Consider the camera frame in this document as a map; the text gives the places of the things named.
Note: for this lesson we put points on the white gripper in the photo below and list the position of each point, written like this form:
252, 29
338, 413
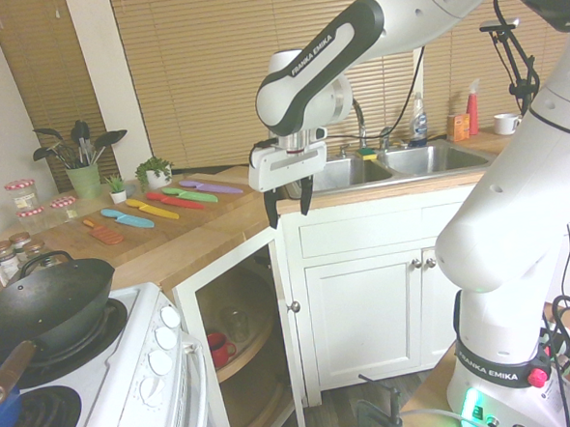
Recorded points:
287, 167

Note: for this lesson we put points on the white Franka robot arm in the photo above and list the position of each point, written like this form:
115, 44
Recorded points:
507, 200

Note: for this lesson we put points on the silver cabinet knob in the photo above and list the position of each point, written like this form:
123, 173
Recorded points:
430, 262
294, 306
415, 263

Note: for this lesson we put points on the white corner cabinet door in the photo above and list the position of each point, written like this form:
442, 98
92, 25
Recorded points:
288, 329

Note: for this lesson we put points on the white sink cabinet door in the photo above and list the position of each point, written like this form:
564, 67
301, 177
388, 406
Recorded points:
364, 320
437, 320

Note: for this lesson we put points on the white false drawer front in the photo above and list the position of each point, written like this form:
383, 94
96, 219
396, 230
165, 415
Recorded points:
363, 230

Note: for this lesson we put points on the purple knife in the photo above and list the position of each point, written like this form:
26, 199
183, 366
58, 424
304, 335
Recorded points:
206, 186

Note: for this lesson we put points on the yellow green sponge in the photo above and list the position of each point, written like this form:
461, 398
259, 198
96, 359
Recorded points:
367, 153

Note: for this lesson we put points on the green knife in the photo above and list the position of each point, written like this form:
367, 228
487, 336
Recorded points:
187, 194

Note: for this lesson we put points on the chrome faucet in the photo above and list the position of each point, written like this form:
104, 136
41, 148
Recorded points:
361, 122

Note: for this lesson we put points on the wooden cutting board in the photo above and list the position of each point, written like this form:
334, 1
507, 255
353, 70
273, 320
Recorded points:
179, 225

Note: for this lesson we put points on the red knife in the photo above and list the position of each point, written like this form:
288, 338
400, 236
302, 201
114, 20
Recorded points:
173, 200

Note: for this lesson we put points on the chrome sink sprayer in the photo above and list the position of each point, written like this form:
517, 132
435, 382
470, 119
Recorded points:
386, 137

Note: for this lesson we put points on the clear glass jar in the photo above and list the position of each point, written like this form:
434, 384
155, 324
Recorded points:
236, 324

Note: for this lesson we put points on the leafy plant white pot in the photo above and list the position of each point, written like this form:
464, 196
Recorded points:
156, 178

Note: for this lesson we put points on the yellow knife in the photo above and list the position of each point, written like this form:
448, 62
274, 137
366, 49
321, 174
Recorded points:
149, 208

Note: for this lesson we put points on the stainless double sink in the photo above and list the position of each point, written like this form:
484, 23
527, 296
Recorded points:
432, 161

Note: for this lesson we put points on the clear dish soap bottle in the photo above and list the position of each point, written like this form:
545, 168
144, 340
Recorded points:
418, 123

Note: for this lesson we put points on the wooden lazy susan shelf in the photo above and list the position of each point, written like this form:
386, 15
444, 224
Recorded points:
263, 413
255, 355

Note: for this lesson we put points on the wide bamboo window blind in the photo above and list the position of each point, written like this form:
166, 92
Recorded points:
217, 58

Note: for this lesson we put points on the red mug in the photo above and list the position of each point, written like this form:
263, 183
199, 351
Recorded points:
220, 349

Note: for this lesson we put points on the blue knife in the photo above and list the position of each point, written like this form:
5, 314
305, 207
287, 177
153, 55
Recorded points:
125, 217

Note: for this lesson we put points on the white stove knob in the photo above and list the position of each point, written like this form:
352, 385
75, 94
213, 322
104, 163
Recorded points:
151, 388
165, 338
170, 317
160, 362

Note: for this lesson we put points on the small succulent white pot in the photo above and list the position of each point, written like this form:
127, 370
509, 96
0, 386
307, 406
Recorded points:
118, 194

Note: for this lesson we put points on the orange cardboard box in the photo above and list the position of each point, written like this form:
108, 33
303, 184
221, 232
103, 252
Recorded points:
458, 128

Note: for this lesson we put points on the small orange knife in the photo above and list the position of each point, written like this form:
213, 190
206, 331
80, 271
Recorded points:
106, 234

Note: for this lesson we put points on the black kitchen spoon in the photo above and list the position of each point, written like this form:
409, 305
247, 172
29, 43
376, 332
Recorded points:
113, 137
44, 153

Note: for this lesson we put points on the green utensil holder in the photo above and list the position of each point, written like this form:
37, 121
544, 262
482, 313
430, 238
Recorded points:
84, 182

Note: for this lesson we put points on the red spray bottle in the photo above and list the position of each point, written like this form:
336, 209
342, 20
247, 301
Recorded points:
473, 110

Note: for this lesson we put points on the black kitchen ladle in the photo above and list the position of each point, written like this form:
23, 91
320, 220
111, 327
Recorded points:
81, 131

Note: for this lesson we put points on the short jar checkered lid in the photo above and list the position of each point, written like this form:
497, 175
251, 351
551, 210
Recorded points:
31, 220
64, 210

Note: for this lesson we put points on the white mug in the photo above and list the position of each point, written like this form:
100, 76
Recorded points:
504, 124

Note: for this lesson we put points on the black table clamp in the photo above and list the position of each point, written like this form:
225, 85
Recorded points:
391, 410

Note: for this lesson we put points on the white electric stove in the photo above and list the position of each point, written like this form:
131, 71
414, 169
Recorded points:
130, 378

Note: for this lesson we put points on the black kitchen spatula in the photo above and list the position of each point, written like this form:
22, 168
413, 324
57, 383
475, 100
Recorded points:
50, 134

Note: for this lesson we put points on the tall jar checkered lid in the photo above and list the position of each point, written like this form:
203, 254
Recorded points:
21, 196

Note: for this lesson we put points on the narrow bamboo window blind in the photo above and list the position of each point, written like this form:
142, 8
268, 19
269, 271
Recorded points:
48, 63

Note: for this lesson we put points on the blue pot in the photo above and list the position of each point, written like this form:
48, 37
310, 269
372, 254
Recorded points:
4, 410

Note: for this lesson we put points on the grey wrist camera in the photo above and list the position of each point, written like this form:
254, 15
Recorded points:
320, 133

